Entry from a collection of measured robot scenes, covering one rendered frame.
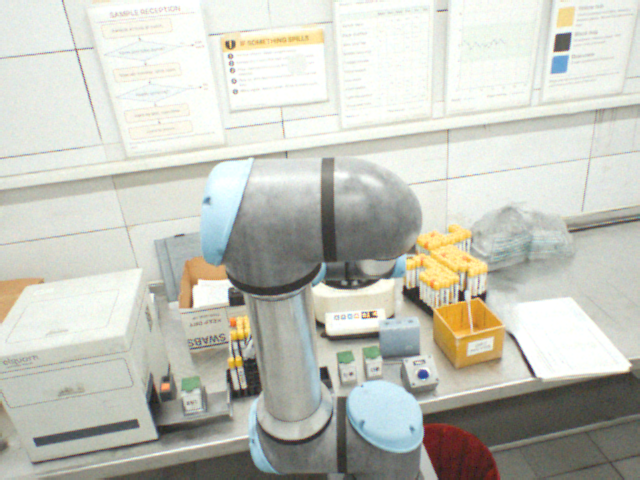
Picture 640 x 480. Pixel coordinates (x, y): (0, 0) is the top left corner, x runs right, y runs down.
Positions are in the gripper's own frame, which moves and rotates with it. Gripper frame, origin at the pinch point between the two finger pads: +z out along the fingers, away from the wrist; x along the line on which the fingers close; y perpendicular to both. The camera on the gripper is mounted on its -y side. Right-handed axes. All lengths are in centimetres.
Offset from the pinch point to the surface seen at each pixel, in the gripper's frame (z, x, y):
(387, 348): -6.0, 7.7, 36.0
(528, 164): -59, 60, 81
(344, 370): -0.5, 1.7, 24.9
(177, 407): 20.0, 0.6, -9.1
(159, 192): -5, 60, -28
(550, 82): -84, 59, 71
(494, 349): -18, 0, 58
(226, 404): 14.4, -1.4, 0.7
